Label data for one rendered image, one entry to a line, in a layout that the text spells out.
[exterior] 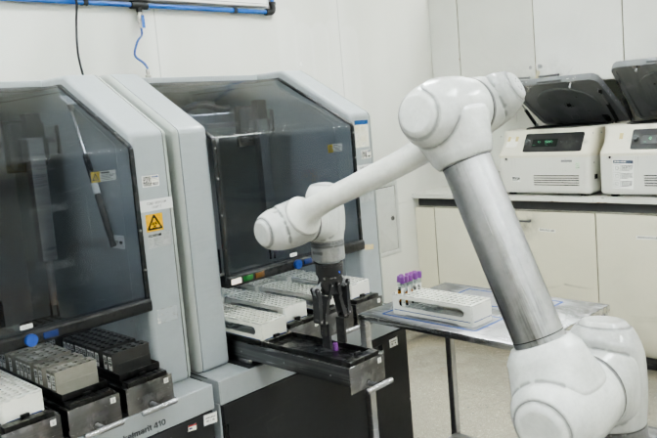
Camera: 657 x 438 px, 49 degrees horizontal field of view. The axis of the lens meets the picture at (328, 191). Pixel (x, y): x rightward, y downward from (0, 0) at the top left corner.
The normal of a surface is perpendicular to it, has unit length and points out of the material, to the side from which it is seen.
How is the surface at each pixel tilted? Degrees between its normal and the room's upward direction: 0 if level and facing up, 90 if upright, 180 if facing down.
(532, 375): 77
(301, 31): 90
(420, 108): 85
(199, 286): 90
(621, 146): 59
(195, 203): 90
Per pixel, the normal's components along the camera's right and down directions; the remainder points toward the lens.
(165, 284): 0.72, 0.01
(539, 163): -0.72, 0.14
